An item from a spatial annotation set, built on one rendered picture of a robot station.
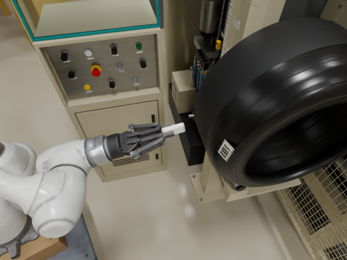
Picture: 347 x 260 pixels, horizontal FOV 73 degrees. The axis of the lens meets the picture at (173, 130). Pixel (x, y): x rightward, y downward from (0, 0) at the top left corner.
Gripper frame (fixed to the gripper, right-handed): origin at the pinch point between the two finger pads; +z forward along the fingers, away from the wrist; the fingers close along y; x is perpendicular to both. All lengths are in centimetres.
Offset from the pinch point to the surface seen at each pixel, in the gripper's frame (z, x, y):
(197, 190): 9, 126, 32
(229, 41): 32.4, 0.5, 37.1
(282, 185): 42, 51, -9
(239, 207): 36, 131, 11
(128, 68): -12, 17, 61
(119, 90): -22, 29, 61
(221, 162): 11.8, 9.2, -10.3
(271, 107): 24.1, -11.3, -10.4
